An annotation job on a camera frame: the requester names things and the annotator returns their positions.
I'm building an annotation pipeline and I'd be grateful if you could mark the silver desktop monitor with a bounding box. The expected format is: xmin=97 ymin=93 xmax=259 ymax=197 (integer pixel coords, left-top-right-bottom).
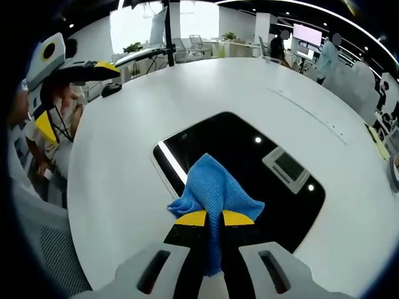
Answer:
xmin=148 ymin=6 xmax=168 ymax=47

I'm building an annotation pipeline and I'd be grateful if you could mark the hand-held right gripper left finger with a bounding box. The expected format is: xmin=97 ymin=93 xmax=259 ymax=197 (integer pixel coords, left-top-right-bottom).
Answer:
xmin=115 ymin=209 xmax=208 ymax=295

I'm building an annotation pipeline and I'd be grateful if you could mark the yellow-green paper sheet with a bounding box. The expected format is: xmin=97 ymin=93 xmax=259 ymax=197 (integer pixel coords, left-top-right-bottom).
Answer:
xmin=364 ymin=123 xmax=391 ymax=160

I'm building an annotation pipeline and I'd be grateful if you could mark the grey mesh office chair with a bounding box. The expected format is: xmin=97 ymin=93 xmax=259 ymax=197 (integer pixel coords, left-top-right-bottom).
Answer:
xmin=37 ymin=224 xmax=93 ymax=295

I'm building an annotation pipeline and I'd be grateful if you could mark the pink wall screen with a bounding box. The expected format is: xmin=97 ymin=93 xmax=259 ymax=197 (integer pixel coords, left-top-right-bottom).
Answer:
xmin=292 ymin=24 xmax=323 ymax=47

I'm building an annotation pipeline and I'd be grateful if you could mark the person's right hand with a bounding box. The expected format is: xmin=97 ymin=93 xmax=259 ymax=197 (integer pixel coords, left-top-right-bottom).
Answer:
xmin=196 ymin=271 xmax=231 ymax=299

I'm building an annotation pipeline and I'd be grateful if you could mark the blue cleaning cloth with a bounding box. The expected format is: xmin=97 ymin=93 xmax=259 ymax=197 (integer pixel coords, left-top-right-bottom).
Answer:
xmin=167 ymin=152 xmax=266 ymax=278

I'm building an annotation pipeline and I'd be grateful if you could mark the small black device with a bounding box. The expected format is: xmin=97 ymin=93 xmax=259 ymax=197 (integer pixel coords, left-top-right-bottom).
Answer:
xmin=101 ymin=82 xmax=123 ymax=98

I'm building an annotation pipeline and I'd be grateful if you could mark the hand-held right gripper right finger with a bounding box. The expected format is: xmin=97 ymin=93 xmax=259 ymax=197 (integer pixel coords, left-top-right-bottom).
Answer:
xmin=221 ymin=209 xmax=314 ymax=295

